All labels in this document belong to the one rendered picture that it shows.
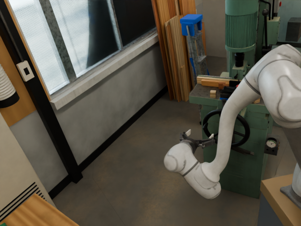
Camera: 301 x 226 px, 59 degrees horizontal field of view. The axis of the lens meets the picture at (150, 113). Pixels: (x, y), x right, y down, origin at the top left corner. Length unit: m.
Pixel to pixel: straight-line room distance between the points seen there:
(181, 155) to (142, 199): 1.25
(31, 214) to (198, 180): 1.15
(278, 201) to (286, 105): 0.78
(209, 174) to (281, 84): 0.53
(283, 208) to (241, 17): 1.02
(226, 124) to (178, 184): 1.41
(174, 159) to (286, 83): 0.58
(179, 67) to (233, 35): 1.67
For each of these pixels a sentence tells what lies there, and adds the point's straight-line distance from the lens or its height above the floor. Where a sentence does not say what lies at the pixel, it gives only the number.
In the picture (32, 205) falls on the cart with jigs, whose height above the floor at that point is 0.53.
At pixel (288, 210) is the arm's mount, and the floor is 0.68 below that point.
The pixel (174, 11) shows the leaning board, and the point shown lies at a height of 1.03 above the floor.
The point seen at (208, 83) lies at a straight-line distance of 1.94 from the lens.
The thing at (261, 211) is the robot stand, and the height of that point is 0.44.
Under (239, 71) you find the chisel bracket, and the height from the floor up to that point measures 1.06.
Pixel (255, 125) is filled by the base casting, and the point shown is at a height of 0.73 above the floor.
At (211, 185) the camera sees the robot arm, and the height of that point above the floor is 0.93.
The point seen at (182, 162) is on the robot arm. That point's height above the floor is 1.02.
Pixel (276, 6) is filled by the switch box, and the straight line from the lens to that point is 1.96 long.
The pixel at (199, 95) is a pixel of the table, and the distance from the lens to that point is 1.84.
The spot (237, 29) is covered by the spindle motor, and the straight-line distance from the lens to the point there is 1.65.
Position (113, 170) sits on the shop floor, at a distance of 2.70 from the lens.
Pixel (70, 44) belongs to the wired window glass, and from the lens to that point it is 2.50.
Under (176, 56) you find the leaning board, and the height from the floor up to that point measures 0.61.
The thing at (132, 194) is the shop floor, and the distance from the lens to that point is 2.45.
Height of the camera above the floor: 1.88
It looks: 34 degrees down
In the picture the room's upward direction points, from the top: 11 degrees counter-clockwise
